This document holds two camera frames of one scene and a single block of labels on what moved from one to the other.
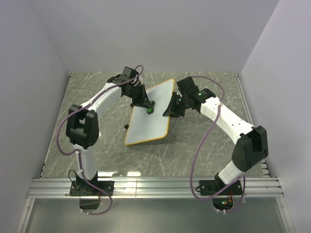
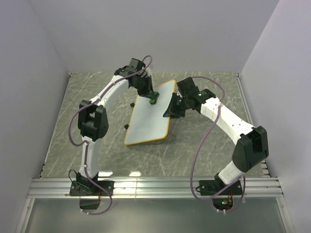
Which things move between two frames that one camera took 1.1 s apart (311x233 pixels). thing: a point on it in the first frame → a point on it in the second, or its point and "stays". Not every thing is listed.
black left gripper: (144, 101) → (149, 91)
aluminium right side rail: (264, 165) stays
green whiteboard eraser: (149, 110) → (153, 101)
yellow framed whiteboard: (144, 125) stays
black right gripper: (171, 110) stays
